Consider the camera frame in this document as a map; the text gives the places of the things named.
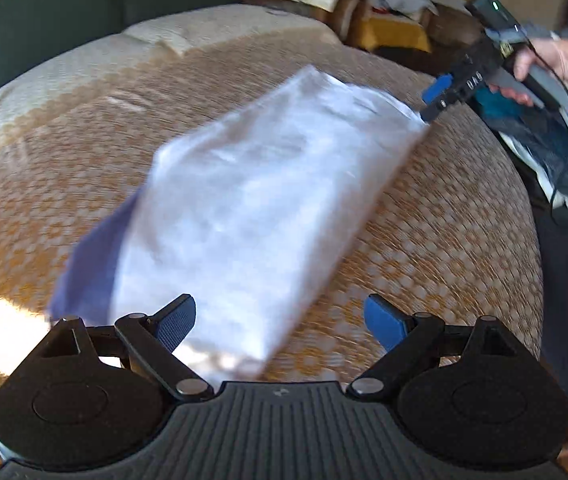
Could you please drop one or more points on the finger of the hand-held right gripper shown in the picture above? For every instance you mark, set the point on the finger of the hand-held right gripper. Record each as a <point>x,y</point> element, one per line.
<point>436,109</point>
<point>438,89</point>

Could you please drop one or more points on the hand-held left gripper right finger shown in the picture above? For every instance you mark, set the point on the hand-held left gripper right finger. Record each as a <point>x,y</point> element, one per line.
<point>386,322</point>

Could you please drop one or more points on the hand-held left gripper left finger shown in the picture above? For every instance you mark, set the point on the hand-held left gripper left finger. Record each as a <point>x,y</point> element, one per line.
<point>173,322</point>

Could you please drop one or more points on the white and navy shirt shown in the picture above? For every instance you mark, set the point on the white and navy shirt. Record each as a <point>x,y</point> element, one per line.
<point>264,200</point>

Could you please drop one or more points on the pile of mixed clothes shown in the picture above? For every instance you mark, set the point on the pile of mixed clothes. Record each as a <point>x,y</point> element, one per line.
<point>539,150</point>

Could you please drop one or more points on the person's right hand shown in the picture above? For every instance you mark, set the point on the person's right hand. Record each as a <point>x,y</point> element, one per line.
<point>554,60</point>

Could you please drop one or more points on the yellow cloth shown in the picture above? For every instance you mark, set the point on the yellow cloth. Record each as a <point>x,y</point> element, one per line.
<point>394,32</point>

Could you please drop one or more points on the beige quilted sofa cover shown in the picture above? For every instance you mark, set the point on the beige quilted sofa cover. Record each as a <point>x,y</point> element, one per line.
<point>88,70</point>

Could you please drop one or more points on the green sofa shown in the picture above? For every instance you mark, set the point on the green sofa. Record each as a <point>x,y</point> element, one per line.
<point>53,30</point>

